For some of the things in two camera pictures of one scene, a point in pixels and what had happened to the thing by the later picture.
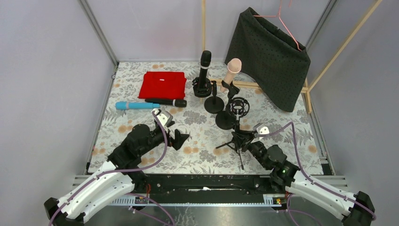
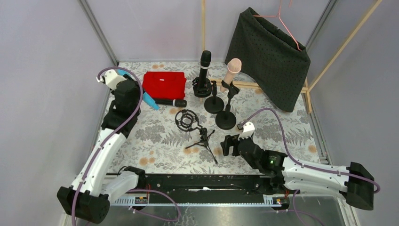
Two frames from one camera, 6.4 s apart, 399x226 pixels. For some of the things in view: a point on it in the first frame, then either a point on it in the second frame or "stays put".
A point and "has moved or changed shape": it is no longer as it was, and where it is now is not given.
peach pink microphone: x=234 y=66 stays put
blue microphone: x=134 y=105 has moved or changed shape
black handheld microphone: x=205 y=60 stays put
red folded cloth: x=163 y=85 stays put
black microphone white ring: x=178 y=103 stays put
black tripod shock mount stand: x=238 y=107 -> x=187 y=120
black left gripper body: x=172 y=137 -> x=137 y=93
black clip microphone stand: x=225 y=120 stays put
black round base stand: x=214 y=104 stays put
